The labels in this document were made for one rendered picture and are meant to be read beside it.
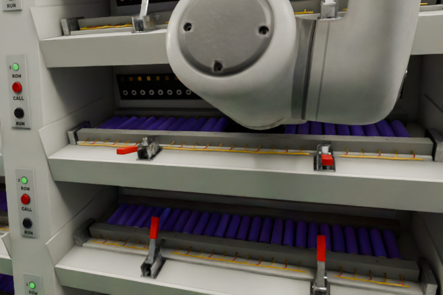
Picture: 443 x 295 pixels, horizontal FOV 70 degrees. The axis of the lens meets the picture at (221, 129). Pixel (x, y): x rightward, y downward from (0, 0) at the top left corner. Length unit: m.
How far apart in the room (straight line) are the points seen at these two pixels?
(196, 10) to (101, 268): 0.50
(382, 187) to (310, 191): 0.09
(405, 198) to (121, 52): 0.44
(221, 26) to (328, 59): 0.07
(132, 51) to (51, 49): 0.15
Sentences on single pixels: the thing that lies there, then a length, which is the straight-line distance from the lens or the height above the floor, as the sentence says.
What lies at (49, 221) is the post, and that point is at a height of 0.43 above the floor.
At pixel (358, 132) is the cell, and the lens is 0.52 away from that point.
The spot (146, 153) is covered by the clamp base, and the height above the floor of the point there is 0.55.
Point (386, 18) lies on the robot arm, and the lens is 0.22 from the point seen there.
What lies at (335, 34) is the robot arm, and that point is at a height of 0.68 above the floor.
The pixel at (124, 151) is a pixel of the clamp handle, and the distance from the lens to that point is 0.45.
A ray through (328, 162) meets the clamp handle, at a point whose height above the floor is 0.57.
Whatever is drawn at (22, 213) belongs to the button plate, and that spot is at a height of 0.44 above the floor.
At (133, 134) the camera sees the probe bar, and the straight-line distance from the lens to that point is 0.56.
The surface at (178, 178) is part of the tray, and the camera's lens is 0.49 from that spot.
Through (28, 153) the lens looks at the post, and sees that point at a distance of 0.64.
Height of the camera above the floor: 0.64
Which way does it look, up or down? 6 degrees down
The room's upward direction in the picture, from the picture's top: straight up
